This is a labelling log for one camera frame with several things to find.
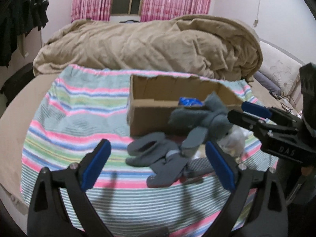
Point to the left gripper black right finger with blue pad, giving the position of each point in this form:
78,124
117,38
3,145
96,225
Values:
268,215

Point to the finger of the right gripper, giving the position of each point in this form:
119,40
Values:
263,123
259,109

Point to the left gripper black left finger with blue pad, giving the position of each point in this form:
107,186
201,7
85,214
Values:
47,215

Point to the grey fuzzy sock pair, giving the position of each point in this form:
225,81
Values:
201,125

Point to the beige floral pillow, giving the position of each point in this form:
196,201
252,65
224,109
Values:
279,71

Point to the blue plastic package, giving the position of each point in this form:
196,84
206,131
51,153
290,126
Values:
189,101

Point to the tan rumpled blanket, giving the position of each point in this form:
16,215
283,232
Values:
214,47

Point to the striped pastel towel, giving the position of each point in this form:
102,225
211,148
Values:
83,106

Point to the brown cardboard box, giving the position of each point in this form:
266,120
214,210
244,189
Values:
153,98

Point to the dark hanging clothes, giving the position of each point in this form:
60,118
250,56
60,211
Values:
17,21

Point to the left pink curtain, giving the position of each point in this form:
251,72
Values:
91,9

